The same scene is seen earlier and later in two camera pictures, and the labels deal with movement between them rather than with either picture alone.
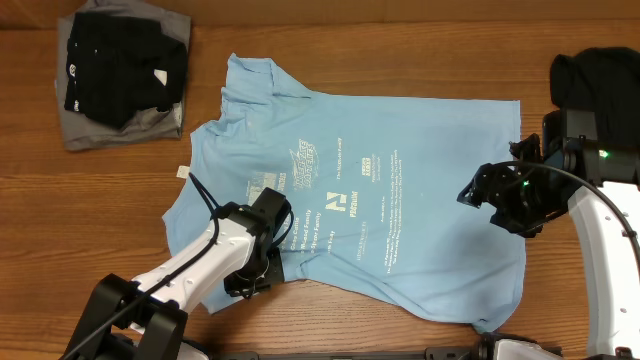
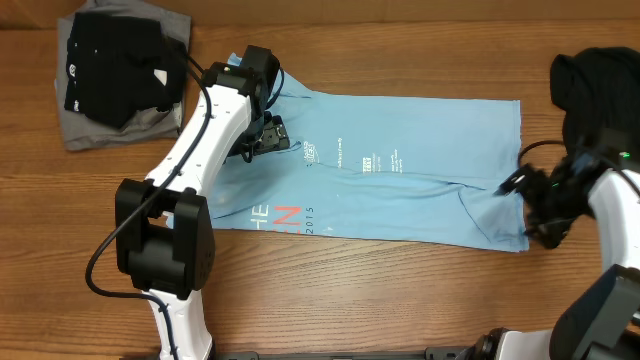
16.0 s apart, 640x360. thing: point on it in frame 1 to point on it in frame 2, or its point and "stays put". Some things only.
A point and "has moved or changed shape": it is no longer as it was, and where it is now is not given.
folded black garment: [121, 68] stays put
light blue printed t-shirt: [373, 186] has moved or changed shape
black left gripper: [236, 283] to [273, 134]
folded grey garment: [83, 132] stays put
